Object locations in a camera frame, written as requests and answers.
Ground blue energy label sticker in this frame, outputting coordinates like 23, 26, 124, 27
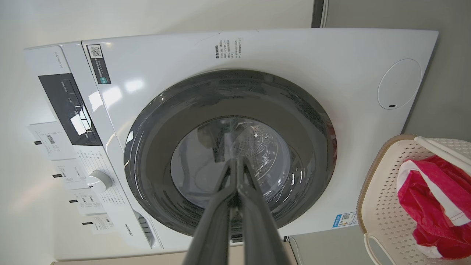
332, 212, 358, 228

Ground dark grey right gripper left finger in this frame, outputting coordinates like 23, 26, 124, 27
183, 159, 238, 265

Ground white floor cable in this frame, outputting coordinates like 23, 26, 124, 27
288, 236, 304, 265

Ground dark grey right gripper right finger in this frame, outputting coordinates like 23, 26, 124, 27
237, 158, 291, 265

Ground red and white garment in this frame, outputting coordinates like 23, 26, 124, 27
396, 155, 471, 260

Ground white front-load washing machine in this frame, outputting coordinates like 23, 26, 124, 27
24, 29, 439, 260

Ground cream perforated plastic laundry basket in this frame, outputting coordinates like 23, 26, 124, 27
356, 134, 471, 265

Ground dark round glass washer door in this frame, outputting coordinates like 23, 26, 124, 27
124, 69, 337, 238

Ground dark QR code sticker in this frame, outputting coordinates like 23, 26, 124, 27
86, 45, 111, 85

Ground round white filter cover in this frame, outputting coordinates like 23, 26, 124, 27
378, 59, 421, 110

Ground white taped paper note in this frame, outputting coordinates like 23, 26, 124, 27
28, 121, 76, 160
52, 160, 89, 190
82, 214, 117, 235
68, 189, 107, 216

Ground white washer dial knob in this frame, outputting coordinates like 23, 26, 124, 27
86, 170, 113, 193

